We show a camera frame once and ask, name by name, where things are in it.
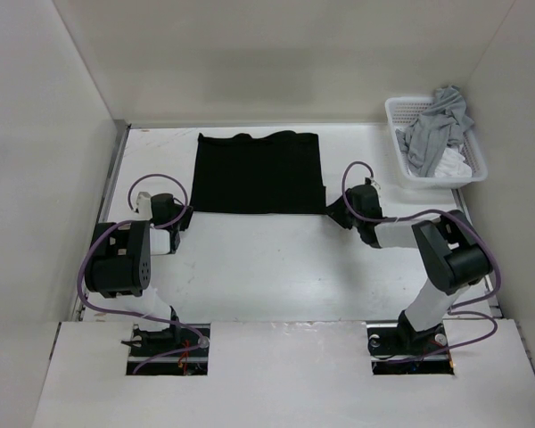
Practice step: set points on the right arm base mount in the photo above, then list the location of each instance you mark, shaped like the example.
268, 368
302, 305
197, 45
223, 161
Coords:
398, 349

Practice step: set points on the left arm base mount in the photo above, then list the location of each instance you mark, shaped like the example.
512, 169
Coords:
169, 352

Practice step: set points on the black tank top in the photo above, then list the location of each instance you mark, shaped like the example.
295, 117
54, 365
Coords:
275, 174

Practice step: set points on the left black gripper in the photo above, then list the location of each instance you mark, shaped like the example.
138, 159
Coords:
186, 218

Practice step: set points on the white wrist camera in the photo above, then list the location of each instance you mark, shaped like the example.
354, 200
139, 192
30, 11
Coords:
373, 183
143, 206

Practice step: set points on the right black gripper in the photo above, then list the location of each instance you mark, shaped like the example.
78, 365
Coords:
336, 209

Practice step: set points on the grey tank top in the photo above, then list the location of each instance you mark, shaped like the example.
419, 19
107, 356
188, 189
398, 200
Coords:
441, 125

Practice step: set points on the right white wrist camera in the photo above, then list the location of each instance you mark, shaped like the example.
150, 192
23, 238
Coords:
373, 183

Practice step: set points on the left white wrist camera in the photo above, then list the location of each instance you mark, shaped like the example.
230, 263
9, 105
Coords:
143, 206

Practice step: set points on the white plastic basket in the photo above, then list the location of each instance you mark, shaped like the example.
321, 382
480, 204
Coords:
401, 111

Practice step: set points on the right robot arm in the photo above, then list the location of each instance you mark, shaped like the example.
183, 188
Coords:
453, 262

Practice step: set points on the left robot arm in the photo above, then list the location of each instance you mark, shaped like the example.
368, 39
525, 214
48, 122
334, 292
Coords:
118, 274

